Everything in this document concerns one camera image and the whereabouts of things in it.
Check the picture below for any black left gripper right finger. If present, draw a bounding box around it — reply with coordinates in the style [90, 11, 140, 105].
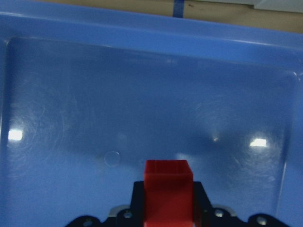
[193, 182, 288, 227]

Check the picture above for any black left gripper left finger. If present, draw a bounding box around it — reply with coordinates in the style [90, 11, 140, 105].
[67, 181, 144, 227]

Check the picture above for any red block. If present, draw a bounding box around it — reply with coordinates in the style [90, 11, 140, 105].
[143, 160, 194, 227]

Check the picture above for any blue plastic tray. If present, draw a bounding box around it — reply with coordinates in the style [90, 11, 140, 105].
[0, 0, 303, 227]

